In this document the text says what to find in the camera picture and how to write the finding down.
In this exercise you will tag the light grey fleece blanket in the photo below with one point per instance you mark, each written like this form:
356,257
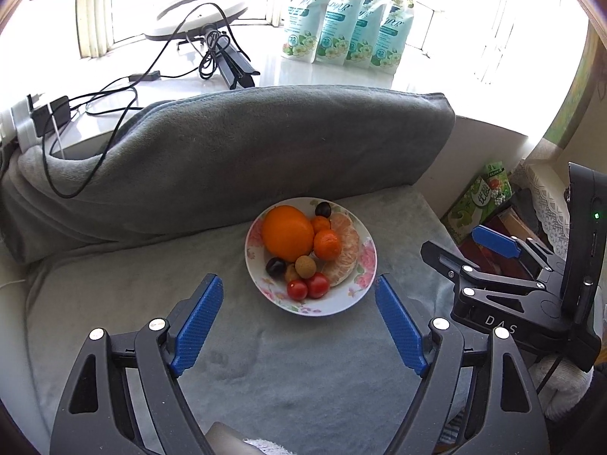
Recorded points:
284,365

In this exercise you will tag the peeled pomelo segment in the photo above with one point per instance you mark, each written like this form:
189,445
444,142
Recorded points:
350,246

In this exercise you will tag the person's right hand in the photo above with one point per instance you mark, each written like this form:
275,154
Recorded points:
564,388

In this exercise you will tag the brown longan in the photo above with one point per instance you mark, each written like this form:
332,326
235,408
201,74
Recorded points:
306,265
289,274

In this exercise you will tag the green printed carton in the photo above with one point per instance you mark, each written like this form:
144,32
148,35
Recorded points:
467,211

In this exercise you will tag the white floral plate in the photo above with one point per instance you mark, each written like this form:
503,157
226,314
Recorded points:
332,301

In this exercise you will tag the large orange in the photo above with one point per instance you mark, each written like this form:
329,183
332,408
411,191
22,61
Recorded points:
288,232

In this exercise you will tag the red cherry tomato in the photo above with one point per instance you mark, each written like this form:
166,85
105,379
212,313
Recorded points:
317,285
297,289

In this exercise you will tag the black power adapter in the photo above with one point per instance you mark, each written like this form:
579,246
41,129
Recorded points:
52,111

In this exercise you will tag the red cardboard box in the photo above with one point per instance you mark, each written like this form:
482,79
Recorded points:
510,220

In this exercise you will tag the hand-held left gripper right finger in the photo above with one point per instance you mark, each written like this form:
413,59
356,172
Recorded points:
400,327

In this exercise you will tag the white lace cloth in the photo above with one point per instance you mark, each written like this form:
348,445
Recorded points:
545,199

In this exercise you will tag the dark grape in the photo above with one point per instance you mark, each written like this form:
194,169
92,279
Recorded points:
275,266
324,208

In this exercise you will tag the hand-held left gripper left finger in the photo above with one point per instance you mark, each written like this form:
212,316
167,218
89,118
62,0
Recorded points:
199,327

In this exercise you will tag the person's left hand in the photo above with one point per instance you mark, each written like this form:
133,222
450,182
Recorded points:
227,441

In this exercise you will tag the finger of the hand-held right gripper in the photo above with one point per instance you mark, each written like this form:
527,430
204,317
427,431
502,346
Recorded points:
445,260
493,241

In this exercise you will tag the small tangerine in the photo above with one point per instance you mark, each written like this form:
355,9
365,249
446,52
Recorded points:
320,222
327,245

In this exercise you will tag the rolled dark grey blanket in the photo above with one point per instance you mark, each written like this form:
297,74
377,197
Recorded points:
237,161

